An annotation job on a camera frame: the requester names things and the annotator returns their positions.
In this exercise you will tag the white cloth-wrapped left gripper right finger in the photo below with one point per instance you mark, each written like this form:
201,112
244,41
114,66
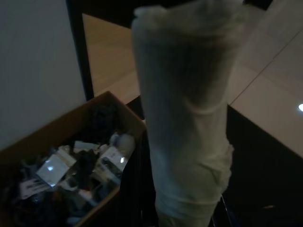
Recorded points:
210,142

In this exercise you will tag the white cloth-wrapped left gripper left finger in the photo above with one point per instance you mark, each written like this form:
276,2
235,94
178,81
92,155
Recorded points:
165,123

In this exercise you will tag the white fluffy ball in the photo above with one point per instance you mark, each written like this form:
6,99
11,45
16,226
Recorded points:
125,142

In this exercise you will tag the black low furniture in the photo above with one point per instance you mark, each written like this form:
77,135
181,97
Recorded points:
260,179

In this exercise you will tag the clear packet with dark part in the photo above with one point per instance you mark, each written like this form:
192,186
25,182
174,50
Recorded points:
111,163

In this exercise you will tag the brown cardboard box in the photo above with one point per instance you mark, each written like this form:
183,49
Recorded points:
49,132

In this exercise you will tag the clear packet with white card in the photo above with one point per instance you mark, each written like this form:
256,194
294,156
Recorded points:
55,169

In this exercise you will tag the white barcode label packet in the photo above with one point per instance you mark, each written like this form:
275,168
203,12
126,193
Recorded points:
32,188

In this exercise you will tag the black door frame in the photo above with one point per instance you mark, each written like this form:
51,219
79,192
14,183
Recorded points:
79,59

